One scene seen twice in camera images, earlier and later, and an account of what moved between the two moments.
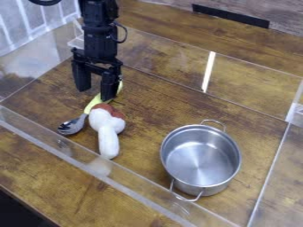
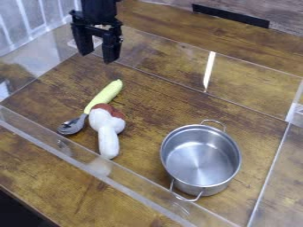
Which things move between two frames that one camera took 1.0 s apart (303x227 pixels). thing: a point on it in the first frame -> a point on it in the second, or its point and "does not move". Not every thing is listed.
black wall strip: x=231 y=15 does not move
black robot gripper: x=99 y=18 -> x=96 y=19
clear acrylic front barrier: x=121 y=177 does not move
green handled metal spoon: x=72 y=126 does not move
